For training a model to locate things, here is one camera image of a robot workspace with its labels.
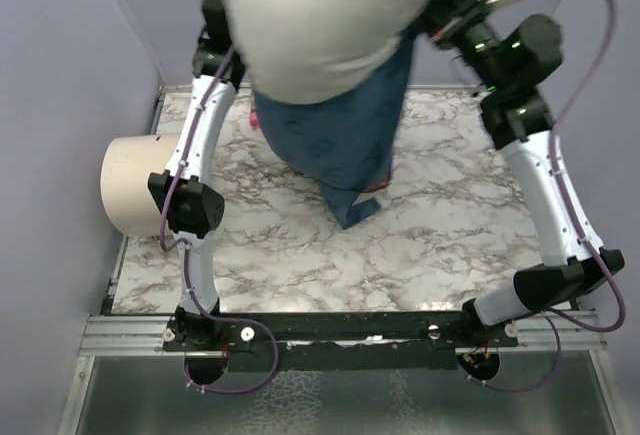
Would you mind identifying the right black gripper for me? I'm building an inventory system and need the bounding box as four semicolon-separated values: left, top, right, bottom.
402;0;511;96

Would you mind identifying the white pillow with red logo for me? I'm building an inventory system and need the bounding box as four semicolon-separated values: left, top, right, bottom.
223;0;427;104

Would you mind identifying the blue lettered pillowcase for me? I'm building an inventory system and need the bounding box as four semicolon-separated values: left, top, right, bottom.
254;5;426;228

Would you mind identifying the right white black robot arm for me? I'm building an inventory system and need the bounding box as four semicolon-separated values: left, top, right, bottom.
419;0;625;346

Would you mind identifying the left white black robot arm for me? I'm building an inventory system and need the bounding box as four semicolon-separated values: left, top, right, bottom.
147;0;245;350

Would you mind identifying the pink small bottle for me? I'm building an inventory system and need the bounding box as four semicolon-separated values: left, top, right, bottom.
249;109;260;130

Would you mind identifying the cream cylinder with orange lid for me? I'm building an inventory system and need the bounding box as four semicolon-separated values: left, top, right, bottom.
100;133;179;237

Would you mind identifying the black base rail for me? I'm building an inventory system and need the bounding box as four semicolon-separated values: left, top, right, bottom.
163;308;517;373

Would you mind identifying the aluminium frame rail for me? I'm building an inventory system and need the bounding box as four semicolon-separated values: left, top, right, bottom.
78;314;170;357

